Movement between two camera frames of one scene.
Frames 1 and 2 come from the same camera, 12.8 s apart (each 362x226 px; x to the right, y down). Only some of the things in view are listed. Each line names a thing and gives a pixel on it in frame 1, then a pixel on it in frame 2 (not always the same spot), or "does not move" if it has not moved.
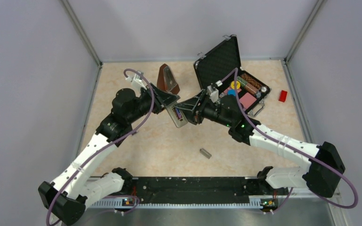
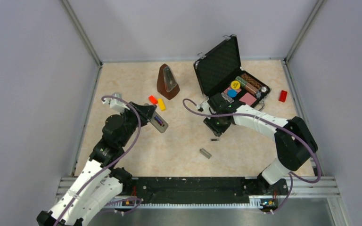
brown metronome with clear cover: [166, 80] does not move
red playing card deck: [247, 100] does not move
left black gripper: [161, 98] to [145, 111]
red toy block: [283, 96] does not move
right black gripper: [192, 108] to [217, 131]
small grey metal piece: [205, 153] does not move
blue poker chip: [231, 92] does not move
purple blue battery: [178, 113] to [158, 120]
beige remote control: [176, 115] to [160, 128]
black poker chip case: [219, 66] does not move
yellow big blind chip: [237, 84] does not move
